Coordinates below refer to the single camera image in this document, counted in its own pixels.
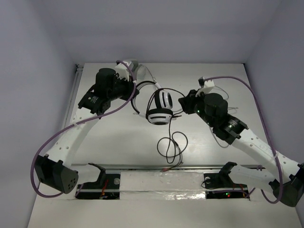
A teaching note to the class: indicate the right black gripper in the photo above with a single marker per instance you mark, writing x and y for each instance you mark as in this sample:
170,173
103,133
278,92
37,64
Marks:
187,102

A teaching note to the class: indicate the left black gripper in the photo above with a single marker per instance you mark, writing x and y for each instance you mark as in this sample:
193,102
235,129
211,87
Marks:
131,89

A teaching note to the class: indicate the black and white headphones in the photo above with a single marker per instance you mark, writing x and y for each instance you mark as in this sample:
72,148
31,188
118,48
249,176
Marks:
162,114

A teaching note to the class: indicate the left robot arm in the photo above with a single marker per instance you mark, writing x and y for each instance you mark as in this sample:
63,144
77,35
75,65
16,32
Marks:
52,162

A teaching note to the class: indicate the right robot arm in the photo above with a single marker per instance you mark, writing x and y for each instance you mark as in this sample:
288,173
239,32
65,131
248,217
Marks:
283,177

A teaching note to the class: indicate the white foam block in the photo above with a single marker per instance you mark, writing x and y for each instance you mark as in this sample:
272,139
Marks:
157,185

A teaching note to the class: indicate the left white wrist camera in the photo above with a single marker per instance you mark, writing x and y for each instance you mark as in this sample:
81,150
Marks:
122,70

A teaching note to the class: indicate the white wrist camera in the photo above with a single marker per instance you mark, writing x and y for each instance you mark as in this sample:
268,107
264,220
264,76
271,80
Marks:
122,70
206,85

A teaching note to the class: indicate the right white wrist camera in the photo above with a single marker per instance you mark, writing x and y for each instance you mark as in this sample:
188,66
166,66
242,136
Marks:
206,85

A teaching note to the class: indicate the aluminium rail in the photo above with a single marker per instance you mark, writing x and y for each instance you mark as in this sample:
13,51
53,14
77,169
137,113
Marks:
159,167

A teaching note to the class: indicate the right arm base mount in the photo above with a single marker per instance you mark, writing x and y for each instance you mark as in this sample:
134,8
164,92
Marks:
220,186

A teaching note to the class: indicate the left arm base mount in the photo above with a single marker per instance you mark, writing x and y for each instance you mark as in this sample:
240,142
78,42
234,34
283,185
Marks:
105,187

